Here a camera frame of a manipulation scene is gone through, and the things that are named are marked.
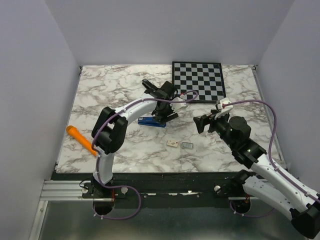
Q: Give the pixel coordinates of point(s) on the black and grey chessboard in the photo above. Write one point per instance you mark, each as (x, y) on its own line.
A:
(206, 78)

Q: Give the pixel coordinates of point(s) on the staple tray with staples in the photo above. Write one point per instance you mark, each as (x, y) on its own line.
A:
(187, 145)

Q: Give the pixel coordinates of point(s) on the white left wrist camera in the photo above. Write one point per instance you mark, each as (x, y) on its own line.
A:
(178, 104)

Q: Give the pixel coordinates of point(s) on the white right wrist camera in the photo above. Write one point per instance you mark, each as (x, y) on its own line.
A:
(223, 108)

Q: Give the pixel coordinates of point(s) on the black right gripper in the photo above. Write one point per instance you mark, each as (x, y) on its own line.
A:
(205, 119)

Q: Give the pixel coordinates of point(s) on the white staple box sleeve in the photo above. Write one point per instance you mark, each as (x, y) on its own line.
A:
(172, 143)

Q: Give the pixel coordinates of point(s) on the orange toy microphone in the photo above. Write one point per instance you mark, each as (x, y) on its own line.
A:
(73, 132)

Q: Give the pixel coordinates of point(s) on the blue and black stapler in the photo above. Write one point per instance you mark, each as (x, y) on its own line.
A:
(150, 121)

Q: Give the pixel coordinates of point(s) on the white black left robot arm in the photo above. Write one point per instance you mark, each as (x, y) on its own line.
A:
(110, 129)

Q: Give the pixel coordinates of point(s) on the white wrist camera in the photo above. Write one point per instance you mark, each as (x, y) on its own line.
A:
(223, 108)
(178, 104)

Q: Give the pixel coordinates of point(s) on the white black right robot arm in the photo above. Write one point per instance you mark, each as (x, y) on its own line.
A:
(266, 179)

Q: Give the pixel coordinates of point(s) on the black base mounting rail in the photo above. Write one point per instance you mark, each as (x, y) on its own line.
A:
(159, 190)

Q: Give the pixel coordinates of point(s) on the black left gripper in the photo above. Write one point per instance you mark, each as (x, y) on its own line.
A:
(162, 118)

